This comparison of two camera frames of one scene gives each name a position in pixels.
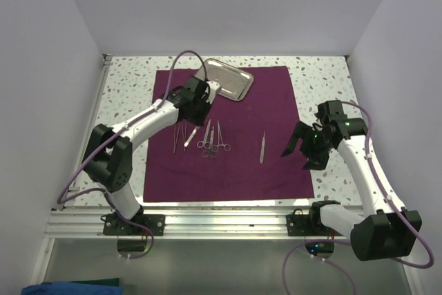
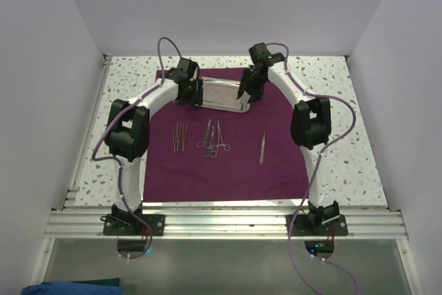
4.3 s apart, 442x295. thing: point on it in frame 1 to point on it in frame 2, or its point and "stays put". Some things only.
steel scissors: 211,152 stays put
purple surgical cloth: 235,153 stays put
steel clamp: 205,144 stays put
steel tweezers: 175,139 stays put
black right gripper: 316,161 to 255,93
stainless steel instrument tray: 235,83 to 222,94
